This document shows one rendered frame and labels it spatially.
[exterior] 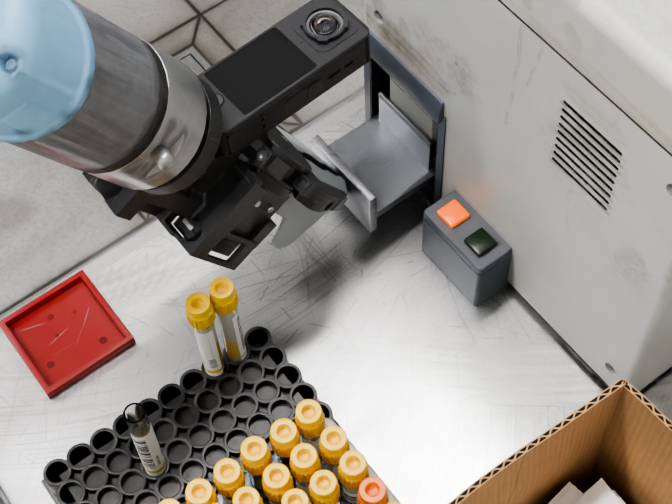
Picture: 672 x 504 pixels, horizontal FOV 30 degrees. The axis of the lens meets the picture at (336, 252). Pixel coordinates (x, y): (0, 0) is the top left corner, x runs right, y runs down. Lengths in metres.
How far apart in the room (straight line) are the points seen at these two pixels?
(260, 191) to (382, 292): 0.17
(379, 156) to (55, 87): 0.35
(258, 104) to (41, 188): 1.34
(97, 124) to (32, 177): 1.45
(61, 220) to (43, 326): 1.12
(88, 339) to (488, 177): 0.29
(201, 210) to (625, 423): 0.27
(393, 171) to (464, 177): 0.06
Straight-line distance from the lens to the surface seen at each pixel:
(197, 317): 0.74
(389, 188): 0.86
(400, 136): 0.88
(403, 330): 0.85
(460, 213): 0.84
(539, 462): 0.69
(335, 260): 0.88
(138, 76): 0.62
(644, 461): 0.73
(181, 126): 0.65
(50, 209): 2.01
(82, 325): 0.88
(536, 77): 0.69
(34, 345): 0.88
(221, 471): 0.70
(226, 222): 0.73
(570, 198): 0.73
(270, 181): 0.74
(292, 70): 0.72
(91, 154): 0.62
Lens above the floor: 1.63
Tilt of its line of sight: 59 degrees down
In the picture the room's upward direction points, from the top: 4 degrees counter-clockwise
